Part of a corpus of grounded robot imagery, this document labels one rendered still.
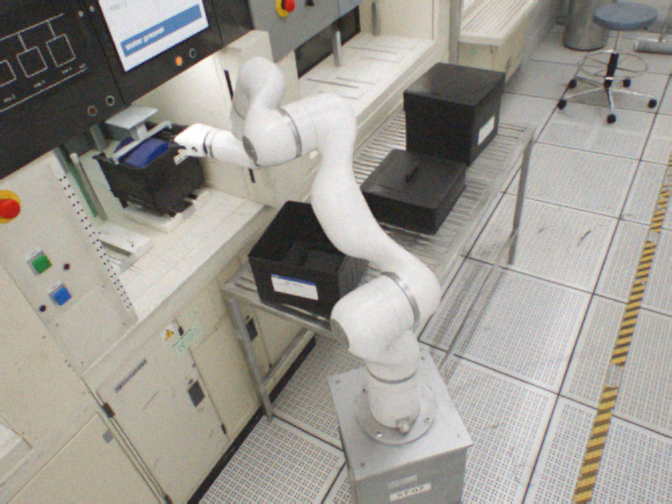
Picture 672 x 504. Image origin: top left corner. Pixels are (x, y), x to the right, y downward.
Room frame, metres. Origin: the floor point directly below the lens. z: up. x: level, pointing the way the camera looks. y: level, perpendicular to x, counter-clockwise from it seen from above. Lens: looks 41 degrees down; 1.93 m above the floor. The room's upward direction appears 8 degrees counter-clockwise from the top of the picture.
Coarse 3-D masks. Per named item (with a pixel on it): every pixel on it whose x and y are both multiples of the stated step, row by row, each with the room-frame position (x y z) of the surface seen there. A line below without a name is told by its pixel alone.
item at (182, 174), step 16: (128, 112) 1.56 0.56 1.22; (144, 112) 1.55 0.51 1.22; (128, 128) 1.47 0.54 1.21; (144, 128) 1.54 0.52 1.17; (160, 128) 1.59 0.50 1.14; (128, 144) 1.51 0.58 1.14; (112, 160) 1.44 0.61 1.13; (160, 160) 1.45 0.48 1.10; (176, 160) 1.50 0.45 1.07; (192, 160) 1.55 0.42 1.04; (112, 176) 1.49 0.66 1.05; (128, 176) 1.44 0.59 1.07; (144, 176) 1.40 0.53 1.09; (160, 176) 1.44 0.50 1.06; (176, 176) 1.48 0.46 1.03; (192, 176) 1.53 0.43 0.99; (112, 192) 1.51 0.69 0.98; (128, 192) 1.46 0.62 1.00; (144, 192) 1.41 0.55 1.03; (160, 192) 1.42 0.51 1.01; (176, 192) 1.46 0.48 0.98; (160, 208) 1.40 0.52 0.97
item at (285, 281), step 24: (288, 216) 1.39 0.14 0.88; (312, 216) 1.37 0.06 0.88; (264, 240) 1.25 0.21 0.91; (288, 240) 1.37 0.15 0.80; (312, 240) 1.37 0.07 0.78; (264, 264) 1.14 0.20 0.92; (288, 264) 1.29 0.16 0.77; (312, 264) 1.27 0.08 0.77; (336, 264) 1.26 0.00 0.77; (360, 264) 1.19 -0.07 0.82; (264, 288) 1.15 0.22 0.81; (288, 288) 1.11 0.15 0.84; (312, 288) 1.08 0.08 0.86; (336, 288) 1.04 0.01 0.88
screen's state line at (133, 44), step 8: (192, 8) 1.42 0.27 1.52; (176, 16) 1.37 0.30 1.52; (184, 16) 1.39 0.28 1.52; (192, 16) 1.41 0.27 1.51; (200, 16) 1.43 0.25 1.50; (160, 24) 1.33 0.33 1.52; (168, 24) 1.35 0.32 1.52; (176, 24) 1.36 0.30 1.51; (184, 24) 1.38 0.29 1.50; (144, 32) 1.29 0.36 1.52; (152, 32) 1.30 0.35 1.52; (160, 32) 1.32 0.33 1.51; (168, 32) 1.34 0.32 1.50; (128, 40) 1.25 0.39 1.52; (136, 40) 1.26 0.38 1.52; (144, 40) 1.28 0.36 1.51; (152, 40) 1.30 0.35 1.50; (128, 48) 1.24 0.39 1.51; (136, 48) 1.26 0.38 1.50
